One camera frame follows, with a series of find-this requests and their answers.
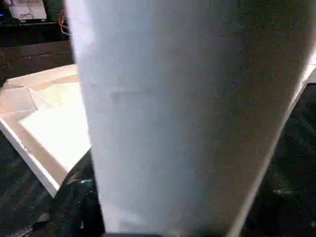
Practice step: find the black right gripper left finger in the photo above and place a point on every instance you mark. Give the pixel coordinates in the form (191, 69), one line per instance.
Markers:
(79, 205)

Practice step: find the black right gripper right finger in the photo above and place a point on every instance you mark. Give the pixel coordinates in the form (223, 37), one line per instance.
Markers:
(279, 212)

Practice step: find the white plastic table top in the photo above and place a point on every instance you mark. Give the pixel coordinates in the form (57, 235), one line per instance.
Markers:
(49, 118)

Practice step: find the white plastic table leg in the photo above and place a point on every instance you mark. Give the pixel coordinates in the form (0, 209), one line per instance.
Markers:
(185, 111)

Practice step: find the black work surface mat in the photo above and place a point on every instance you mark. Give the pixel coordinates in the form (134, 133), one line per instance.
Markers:
(19, 192)

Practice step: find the red clothes hangers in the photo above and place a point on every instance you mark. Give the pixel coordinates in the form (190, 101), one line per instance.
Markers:
(63, 26)

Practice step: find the white box with blue light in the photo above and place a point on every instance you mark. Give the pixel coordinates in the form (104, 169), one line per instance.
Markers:
(28, 10)

